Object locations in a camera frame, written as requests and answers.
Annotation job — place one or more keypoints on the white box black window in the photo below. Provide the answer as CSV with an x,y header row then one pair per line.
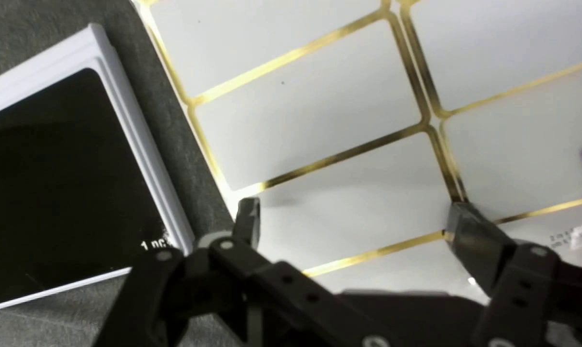
x,y
60,180

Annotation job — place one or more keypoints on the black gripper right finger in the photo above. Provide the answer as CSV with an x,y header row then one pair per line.
x,y
535,296

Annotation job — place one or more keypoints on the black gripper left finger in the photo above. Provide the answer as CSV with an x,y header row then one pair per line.
x,y
195,296

